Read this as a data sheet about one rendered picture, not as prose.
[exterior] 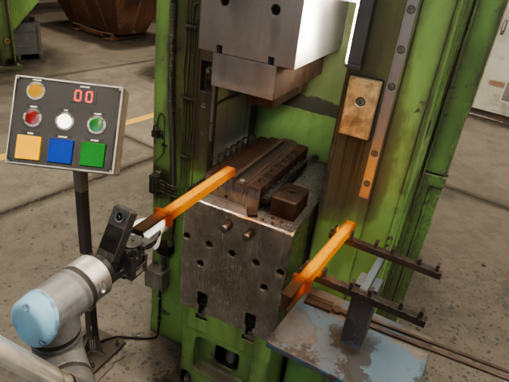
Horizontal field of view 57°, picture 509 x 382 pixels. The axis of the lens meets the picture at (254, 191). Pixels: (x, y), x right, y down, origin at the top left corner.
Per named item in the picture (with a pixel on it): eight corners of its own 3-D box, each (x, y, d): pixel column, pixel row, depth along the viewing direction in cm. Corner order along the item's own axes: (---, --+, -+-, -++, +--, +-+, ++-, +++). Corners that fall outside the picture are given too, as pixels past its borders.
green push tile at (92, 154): (102, 167, 147) (105, 143, 146) (79, 165, 147) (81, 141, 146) (104, 168, 149) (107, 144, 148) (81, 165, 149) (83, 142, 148)
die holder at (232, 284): (273, 344, 158) (293, 234, 137) (179, 302, 171) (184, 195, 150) (326, 261, 203) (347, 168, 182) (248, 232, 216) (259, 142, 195)
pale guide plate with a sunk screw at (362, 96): (367, 141, 135) (381, 82, 127) (337, 133, 138) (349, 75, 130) (369, 139, 136) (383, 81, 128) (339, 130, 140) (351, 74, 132)
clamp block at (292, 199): (293, 222, 142) (296, 204, 139) (268, 214, 145) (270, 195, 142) (307, 206, 152) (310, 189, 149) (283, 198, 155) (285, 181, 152)
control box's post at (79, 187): (93, 354, 204) (76, 118, 153) (86, 350, 205) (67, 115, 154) (99, 348, 207) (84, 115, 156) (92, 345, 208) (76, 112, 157)
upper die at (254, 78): (272, 101, 130) (276, 66, 125) (210, 85, 137) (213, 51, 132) (321, 73, 164) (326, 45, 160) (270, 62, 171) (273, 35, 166)
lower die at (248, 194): (257, 210, 147) (260, 186, 143) (203, 191, 154) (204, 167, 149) (304, 164, 181) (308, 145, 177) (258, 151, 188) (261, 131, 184)
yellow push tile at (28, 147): (38, 160, 146) (41, 136, 146) (14, 157, 146) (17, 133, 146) (41, 161, 148) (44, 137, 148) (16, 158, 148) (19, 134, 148)
